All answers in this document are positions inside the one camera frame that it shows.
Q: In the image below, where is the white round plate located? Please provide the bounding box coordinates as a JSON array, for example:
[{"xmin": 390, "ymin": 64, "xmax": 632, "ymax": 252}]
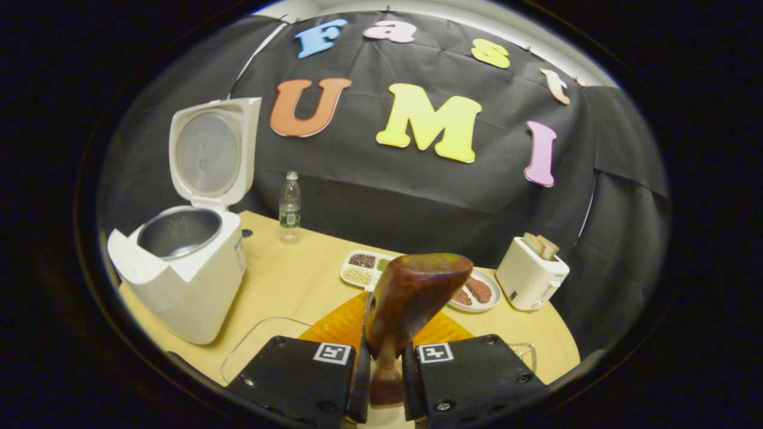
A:
[{"xmin": 444, "ymin": 268, "xmax": 503, "ymax": 313}]

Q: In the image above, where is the brown wooden spoon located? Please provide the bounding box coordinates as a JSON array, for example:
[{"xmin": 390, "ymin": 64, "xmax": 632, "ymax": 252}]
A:
[{"xmin": 365, "ymin": 253, "xmax": 474, "ymax": 407}]

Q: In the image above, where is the black backdrop cloth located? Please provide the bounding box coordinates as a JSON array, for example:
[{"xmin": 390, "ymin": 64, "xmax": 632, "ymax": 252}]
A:
[{"xmin": 98, "ymin": 12, "xmax": 671, "ymax": 358}]

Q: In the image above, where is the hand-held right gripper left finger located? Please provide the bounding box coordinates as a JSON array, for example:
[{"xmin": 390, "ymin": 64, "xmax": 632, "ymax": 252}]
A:
[{"xmin": 225, "ymin": 291, "xmax": 371, "ymax": 425}]

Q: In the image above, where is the white toaster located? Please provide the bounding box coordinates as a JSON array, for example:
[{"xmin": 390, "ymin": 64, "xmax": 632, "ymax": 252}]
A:
[{"xmin": 496, "ymin": 235, "xmax": 570, "ymax": 312}]

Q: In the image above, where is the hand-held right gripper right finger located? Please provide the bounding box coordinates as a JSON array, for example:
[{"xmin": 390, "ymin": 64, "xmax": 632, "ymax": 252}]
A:
[{"xmin": 401, "ymin": 311, "xmax": 546, "ymax": 424}]

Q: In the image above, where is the white rice cooker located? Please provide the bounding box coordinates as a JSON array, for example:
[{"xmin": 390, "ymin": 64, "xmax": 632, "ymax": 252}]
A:
[{"xmin": 107, "ymin": 97, "xmax": 263, "ymax": 345}]

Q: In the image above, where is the clear water bottle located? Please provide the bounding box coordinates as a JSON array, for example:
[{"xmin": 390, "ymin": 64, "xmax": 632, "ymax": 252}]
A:
[{"xmin": 279, "ymin": 171, "xmax": 302, "ymax": 245}]

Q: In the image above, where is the white divided grain tray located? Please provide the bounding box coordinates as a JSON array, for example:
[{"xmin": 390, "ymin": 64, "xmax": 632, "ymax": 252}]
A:
[{"xmin": 340, "ymin": 249, "xmax": 395, "ymax": 293}]

